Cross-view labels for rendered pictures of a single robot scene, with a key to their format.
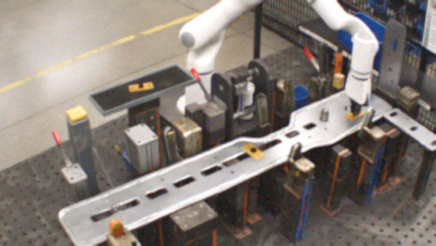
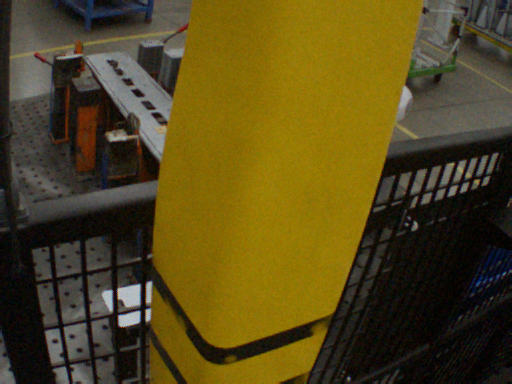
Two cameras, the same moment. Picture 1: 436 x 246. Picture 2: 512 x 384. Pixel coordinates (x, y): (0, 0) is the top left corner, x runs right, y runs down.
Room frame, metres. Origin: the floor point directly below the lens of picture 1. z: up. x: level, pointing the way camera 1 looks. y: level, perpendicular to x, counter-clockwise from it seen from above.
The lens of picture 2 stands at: (1.75, -1.59, 1.77)
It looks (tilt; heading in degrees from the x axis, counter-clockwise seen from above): 32 degrees down; 89
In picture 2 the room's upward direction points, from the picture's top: 11 degrees clockwise
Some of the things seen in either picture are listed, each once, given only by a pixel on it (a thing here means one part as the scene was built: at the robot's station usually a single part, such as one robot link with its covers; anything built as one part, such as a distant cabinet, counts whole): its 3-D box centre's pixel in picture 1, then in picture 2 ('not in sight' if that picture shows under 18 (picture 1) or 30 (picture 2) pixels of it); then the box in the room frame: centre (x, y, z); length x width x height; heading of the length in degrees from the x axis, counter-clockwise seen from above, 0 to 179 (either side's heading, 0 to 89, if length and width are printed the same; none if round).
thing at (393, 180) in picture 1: (395, 151); not in sight; (1.71, -0.74, 0.84); 0.11 x 0.06 x 0.29; 36
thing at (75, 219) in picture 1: (249, 156); (164, 127); (1.50, -0.11, 1.00); 1.38 x 0.22 x 0.02; 126
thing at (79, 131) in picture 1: (85, 167); not in sight; (1.50, 0.47, 0.92); 0.08 x 0.08 x 0.44; 36
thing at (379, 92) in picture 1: (381, 120); not in sight; (1.93, -0.72, 0.85); 0.12 x 0.03 x 0.30; 36
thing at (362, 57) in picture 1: (363, 51); not in sight; (1.75, -0.53, 1.28); 0.09 x 0.08 x 0.13; 148
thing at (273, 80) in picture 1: (263, 121); not in sight; (1.82, -0.18, 0.91); 0.07 x 0.05 x 0.42; 36
